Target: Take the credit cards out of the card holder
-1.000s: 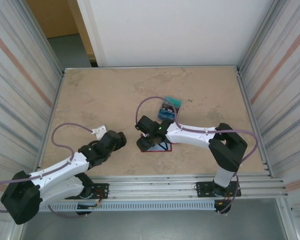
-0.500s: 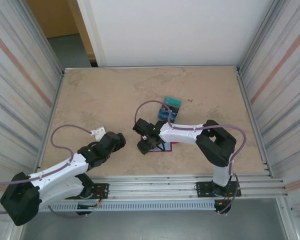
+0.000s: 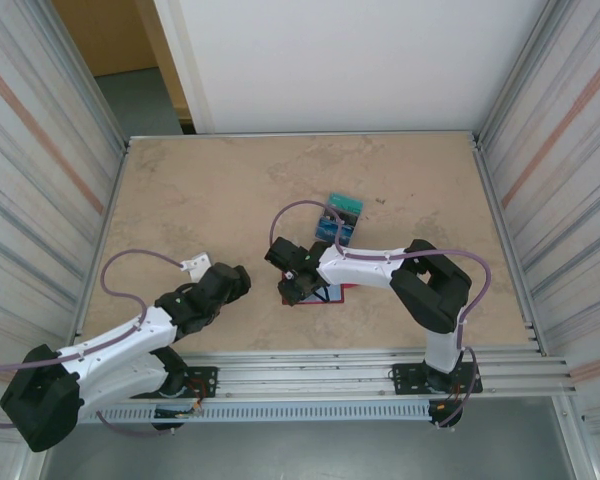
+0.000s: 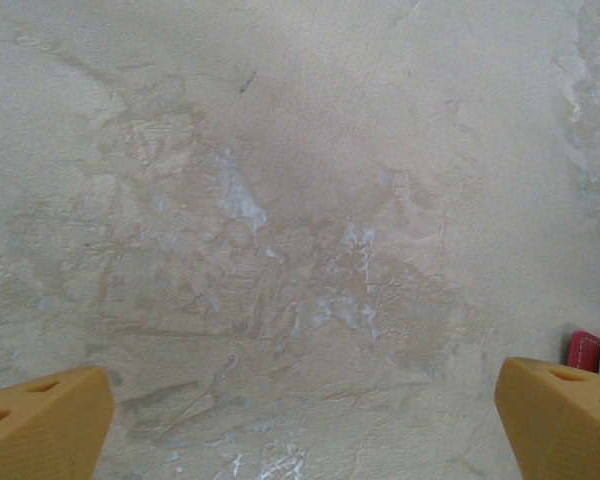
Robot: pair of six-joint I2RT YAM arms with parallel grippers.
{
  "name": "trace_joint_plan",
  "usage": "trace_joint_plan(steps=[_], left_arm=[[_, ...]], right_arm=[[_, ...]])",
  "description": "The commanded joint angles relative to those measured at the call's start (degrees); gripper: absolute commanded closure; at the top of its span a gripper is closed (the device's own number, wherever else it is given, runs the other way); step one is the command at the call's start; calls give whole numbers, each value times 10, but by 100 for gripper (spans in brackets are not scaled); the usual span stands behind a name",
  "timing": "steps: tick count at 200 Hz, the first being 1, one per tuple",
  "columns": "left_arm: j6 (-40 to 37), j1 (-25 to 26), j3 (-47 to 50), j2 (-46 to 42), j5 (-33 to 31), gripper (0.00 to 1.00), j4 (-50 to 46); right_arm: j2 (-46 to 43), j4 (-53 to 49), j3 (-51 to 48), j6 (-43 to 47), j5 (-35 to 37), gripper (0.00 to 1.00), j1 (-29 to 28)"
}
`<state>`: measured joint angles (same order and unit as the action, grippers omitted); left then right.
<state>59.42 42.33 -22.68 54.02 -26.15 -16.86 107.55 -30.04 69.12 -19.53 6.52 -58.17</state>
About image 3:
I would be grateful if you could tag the teal card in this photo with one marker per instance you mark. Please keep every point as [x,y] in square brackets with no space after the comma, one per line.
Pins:
[345,202]

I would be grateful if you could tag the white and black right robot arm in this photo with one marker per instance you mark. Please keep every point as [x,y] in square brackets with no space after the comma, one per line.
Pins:
[355,265]

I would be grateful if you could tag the brown wooden door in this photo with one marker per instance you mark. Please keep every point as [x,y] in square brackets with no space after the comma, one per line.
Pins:
[105,35]

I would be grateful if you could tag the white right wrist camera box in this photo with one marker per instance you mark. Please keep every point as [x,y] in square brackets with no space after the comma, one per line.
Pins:
[290,274]

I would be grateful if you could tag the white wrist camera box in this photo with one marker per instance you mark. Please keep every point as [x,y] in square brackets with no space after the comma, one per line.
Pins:
[198,265]
[290,274]

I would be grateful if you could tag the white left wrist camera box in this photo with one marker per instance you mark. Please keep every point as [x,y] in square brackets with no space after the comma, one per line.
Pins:
[198,265]

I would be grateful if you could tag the aluminium rail frame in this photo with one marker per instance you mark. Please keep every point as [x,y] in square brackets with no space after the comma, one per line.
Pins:
[300,372]

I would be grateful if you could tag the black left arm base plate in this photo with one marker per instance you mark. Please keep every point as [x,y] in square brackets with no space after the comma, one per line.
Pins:
[205,375]

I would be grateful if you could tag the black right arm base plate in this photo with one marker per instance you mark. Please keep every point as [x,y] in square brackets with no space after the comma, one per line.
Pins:
[402,372]

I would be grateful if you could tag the translucent enclosure side panel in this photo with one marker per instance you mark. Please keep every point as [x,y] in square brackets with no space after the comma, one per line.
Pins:
[570,150]
[30,150]

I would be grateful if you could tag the white door frame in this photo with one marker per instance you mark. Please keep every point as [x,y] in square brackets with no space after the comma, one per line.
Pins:
[180,50]

